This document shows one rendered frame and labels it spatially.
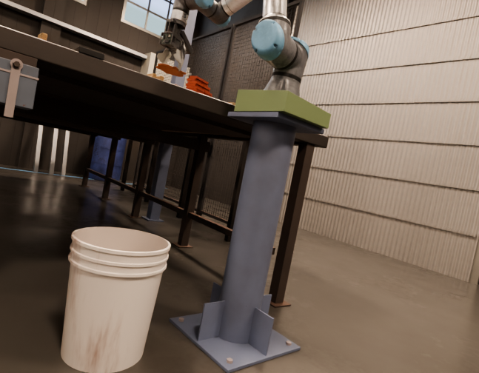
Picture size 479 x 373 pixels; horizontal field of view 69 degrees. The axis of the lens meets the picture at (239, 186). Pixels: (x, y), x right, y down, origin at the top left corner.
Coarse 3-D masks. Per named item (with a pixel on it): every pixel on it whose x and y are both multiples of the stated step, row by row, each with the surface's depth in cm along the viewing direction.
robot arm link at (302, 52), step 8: (296, 40) 127; (304, 48) 128; (296, 56) 125; (304, 56) 129; (288, 64) 125; (296, 64) 127; (304, 64) 130; (272, 72) 132; (288, 72) 128; (296, 72) 128
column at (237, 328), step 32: (256, 128) 130; (288, 128) 127; (320, 128) 131; (256, 160) 128; (288, 160) 130; (256, 192) 128; (256, 224) 128; (256, 256) 128; (224, 288) 133; (256, 288) 130; (192, 320) 141; (224, 320) 131; (256, 320) 130; (224, 352) 122; (256, 352) 126; (288, 352) 132
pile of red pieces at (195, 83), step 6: (192, 78) 241; (198, 78) 242; (186, 84) 244; (192, 84) 241; (198, 84) 242; (204, 84) 250; (192, 90) 240; (198, 90) 242; (204, 90) 248; (210, 96) 255
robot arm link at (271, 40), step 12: (264, 0) 122; (276, 0) 119; (264, 12) 121; (276, 12) 119; (264, 24) 116; (276, 24) 114; (288, 24) 119; (252, 36) 119; (264, 36) 117; (276, 36) 114; (288, 36) 119; (264, 48) 117; (276, 48) 116; (288, 48) 119; (276, 60) 121; (288, 60) 123
